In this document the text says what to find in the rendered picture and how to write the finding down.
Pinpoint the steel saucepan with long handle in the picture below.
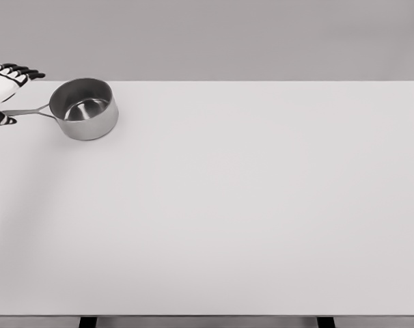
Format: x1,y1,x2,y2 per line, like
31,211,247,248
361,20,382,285
1,77,120,141

